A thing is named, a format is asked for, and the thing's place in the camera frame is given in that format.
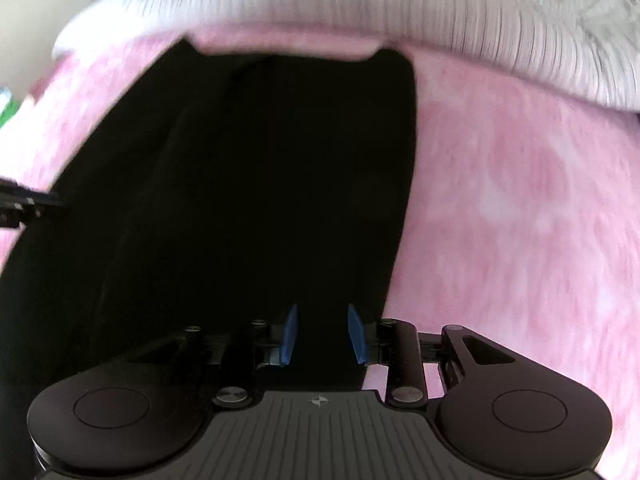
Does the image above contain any pink rose plush blanket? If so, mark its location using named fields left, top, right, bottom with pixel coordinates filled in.
left=0, top=24, right=640, bottom=480

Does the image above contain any green and white cloth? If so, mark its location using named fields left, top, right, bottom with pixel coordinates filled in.
left=0, top=87, right=21, bottom=127

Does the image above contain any white striped quilt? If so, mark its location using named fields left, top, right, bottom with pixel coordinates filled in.
left=52, top=0, right=639, bottom=112

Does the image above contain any black garment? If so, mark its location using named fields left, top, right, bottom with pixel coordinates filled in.
left=1, top=41, right=416, bottom=479

